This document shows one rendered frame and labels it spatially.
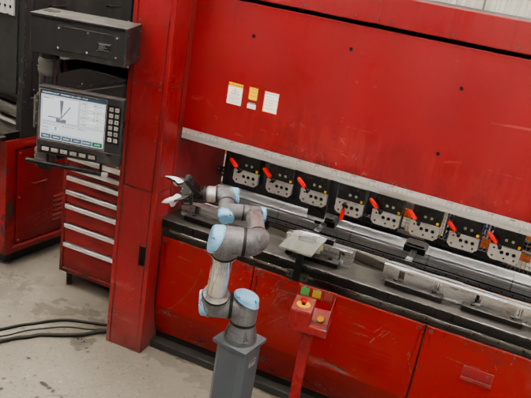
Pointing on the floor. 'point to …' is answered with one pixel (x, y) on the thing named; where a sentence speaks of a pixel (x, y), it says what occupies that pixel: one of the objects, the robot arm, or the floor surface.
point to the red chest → (88, 222)
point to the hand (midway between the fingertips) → (163, 188)
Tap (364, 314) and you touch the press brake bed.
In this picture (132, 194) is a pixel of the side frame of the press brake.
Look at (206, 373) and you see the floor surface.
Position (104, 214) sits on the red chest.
